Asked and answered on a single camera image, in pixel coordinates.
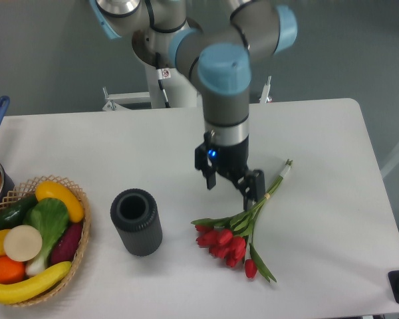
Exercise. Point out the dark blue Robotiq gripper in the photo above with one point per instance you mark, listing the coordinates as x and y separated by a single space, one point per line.
230 162

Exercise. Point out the red tulip bouquet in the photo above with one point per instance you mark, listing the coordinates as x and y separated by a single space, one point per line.
232 238

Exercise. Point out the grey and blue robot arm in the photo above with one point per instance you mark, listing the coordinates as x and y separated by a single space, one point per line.
215 65

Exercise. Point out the dark grey ribbed vase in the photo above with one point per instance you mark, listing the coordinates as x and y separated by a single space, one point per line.
134 213

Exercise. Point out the purple sweet potato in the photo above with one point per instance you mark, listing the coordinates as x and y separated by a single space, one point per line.
67 245

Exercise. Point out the green bok choy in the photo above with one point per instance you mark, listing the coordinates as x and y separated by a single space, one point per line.
50 218

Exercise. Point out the yellow squash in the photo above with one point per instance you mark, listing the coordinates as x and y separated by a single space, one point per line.
51 189

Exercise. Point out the woven wicker basket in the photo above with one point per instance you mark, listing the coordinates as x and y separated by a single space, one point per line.
28 188

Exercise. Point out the beige round radish slice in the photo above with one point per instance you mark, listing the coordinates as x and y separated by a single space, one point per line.
22 243

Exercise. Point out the dark green cucumber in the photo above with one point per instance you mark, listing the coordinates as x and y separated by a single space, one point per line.
14 215

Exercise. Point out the orange fruit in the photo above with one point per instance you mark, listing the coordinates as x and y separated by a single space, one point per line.
11 271

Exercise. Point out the yellow banana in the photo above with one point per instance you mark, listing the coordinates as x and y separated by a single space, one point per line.
34 286

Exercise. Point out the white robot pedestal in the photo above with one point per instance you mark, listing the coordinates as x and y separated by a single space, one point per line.
167 88

